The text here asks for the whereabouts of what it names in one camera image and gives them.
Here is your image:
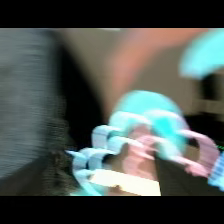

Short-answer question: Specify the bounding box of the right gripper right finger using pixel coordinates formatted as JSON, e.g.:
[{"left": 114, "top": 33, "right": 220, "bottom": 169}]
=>
[{"left": 154, "top": 156, "right": 224, "bottom": 197}]

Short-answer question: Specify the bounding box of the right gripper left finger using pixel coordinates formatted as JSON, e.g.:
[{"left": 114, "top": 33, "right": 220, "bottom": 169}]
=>
[{"left": 42, "top": 121, "right": 80, "bottom": 197}]

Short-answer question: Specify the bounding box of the grey garment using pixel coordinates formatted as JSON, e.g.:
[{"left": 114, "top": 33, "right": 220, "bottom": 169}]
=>
[{"left": 0, "top": 28, "right": 65, "bottom": 182}]

